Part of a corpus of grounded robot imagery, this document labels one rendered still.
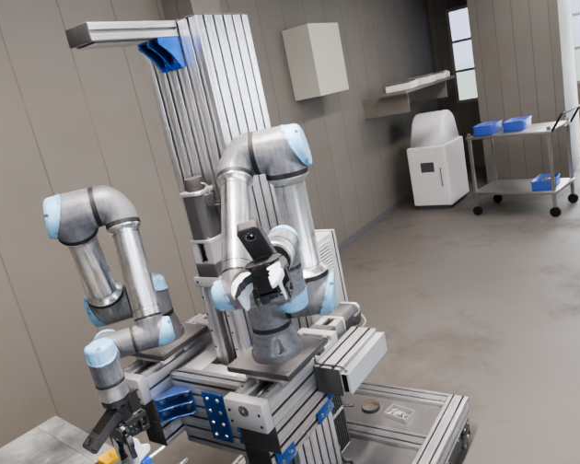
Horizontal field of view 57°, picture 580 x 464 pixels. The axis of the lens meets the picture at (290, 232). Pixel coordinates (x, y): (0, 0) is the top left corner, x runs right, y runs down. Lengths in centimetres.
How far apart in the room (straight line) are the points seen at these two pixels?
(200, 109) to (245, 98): 16
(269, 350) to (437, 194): 543
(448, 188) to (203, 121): 529
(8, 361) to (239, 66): 216
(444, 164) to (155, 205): 390
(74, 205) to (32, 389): 196
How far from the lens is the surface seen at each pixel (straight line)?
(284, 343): 156
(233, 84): 173
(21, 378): 336
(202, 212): 168
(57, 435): 214
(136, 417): 154
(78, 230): 160
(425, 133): 683
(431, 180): 681
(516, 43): 746
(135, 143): 378
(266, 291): 104
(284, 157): 139
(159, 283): 186
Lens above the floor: 177
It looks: 14 degrees down
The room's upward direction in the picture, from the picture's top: 12 degrees counter-clockwise
